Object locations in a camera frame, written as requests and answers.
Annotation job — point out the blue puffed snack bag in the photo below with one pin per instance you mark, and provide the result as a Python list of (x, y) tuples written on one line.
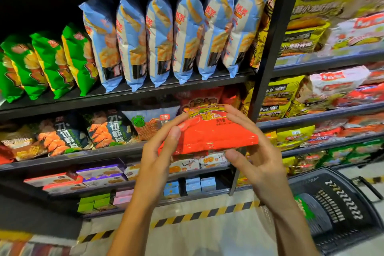
[(188, 31), (246, 22), (132, 40), (159, 37), (216, 28), (102, 43)]

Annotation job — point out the black metal shelf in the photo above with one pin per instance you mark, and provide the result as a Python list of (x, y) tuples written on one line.
[(282, 25)]

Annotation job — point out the orange puffed snack bag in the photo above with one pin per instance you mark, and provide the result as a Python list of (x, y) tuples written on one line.
[(210, 136)]

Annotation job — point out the dark shrimp chip bags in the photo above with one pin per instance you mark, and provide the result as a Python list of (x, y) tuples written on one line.
[(63, 136), (150, 121), (108, 130)]

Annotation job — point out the black shopping basket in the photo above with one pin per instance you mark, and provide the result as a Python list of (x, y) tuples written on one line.
[(348, 211)]

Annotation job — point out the person's right hand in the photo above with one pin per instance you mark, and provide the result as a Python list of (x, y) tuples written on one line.
[(270, 175)]

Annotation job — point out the row of small blue boxes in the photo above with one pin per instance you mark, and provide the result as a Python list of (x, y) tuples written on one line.
[(192, 185)]

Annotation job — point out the person's left hand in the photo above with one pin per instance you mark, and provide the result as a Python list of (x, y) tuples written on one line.
[(156, 169)]

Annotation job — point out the row of orange chip bags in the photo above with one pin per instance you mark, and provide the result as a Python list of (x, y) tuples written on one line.
[(201, 98)]

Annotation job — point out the orange yellow snack bag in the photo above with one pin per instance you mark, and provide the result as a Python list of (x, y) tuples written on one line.
[(5, 158)]

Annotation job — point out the tan snack bag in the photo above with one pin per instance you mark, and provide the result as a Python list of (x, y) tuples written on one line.
[(21, 143)]

